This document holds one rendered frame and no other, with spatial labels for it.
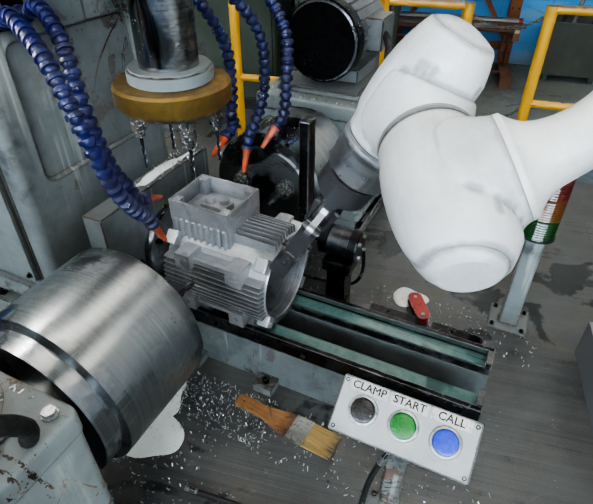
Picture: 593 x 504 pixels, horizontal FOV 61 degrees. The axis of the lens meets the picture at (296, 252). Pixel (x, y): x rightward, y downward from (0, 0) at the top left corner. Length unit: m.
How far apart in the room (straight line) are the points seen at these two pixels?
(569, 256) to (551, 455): 0.61
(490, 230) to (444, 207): 0.04
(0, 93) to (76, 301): 0.34
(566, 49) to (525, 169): 5.02
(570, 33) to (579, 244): 4.03
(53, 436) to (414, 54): 0.51
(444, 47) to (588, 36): 4.94
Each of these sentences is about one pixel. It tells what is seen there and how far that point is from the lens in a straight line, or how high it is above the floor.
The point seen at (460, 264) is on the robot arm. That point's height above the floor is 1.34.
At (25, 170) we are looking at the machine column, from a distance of 0.91.
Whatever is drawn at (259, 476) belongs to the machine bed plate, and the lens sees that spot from 0.91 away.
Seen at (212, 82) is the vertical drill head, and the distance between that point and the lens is 0.81.
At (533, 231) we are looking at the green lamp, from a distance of 1.04.
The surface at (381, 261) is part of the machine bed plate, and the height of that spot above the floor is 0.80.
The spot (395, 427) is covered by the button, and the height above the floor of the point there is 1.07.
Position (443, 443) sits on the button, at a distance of 0.64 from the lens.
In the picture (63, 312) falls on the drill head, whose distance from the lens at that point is 0.68.
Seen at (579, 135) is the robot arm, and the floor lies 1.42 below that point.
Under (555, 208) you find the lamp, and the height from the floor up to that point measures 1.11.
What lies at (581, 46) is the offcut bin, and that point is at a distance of 5.48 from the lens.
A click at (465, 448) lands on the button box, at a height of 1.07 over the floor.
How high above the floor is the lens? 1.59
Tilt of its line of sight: 37 degrees down
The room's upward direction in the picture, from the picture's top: straight up
